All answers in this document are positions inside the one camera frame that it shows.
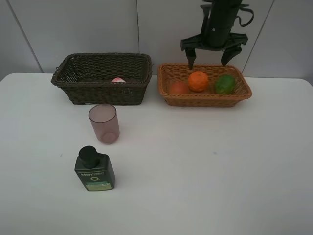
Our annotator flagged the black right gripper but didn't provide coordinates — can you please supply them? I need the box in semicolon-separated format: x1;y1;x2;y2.
180;0;247;70

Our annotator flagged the orange tangerine fruit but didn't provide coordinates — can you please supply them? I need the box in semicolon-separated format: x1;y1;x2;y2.
188;71;209;92

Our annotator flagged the red yellow peach fruit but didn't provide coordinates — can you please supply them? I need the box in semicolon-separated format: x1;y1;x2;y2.
169;81;190;95

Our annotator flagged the pink spray bottle white cap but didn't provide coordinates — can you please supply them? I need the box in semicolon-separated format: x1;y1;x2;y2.
111;77;126;83

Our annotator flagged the translucent pink plastic cup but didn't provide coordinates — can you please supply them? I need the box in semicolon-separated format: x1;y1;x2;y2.
88;104;120;144

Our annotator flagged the dark green shampoo bottle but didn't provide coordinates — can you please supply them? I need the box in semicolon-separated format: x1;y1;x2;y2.
74;146;115;192

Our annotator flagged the light orange wicker basket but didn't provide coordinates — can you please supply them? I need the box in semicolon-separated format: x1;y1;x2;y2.
157;63;252;107

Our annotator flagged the dark brown wicker basket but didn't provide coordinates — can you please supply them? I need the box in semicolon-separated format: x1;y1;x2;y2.
51;53;152;106

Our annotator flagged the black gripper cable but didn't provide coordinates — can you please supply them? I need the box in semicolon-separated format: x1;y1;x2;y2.
236;4;255;27

